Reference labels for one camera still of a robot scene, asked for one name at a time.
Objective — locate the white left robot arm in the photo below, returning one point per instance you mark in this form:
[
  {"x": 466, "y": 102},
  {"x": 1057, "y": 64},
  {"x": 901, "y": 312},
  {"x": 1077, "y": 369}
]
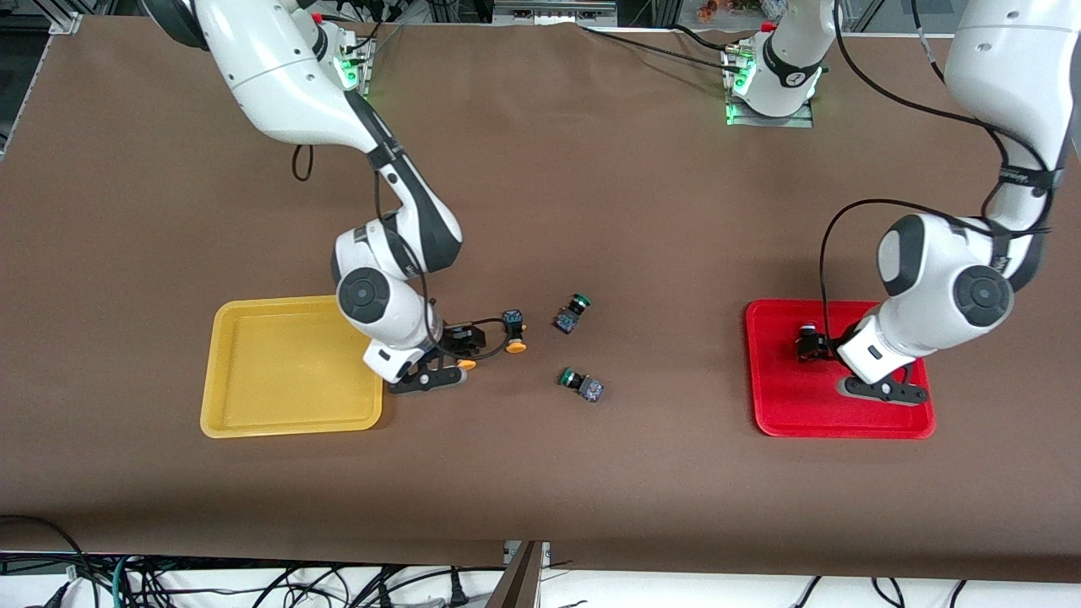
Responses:
[{"x": 937, "y": 279}]

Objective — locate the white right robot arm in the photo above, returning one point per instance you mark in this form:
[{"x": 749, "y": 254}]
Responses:
[{"x": 279, "y": 76}]

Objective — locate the red plastic tray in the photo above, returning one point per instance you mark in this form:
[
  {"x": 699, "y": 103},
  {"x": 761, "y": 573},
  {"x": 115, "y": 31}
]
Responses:
[{"x": 794, "y": 397}]

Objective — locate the yellow plastic tray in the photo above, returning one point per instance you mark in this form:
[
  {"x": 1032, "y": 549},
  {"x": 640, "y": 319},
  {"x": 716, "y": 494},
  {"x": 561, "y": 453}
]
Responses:
[{"x": 279, "y": 371}]

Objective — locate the grey table support beam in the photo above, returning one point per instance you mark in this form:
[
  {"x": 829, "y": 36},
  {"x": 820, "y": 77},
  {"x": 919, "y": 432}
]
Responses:
[{"x": 517, "y": 583}]

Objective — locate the aluminium corner profile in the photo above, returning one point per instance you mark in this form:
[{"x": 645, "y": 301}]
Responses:
[{"x": 66, "y": 23}]

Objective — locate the green push button switch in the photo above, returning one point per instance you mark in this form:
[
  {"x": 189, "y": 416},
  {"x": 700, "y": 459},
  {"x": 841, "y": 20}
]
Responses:
[
  {"x": 591, "y": 389},
  {"x": 567, "y": 319}
]

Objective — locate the white table bracket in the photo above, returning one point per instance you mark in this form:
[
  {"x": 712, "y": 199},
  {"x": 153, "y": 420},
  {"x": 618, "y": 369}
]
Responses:
[{"x": 545, "y": 553}]

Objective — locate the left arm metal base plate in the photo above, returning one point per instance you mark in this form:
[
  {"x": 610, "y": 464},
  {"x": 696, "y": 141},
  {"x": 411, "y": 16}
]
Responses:
[{"x": 768, "y": 121}]

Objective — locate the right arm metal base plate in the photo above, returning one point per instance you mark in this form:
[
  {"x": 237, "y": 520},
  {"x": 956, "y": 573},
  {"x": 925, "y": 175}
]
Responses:
[{"x": 365, "y": 80}]

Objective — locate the grey aluminium frame bar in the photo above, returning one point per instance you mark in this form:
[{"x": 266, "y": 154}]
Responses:
[{"x": 553, "y": 10}]

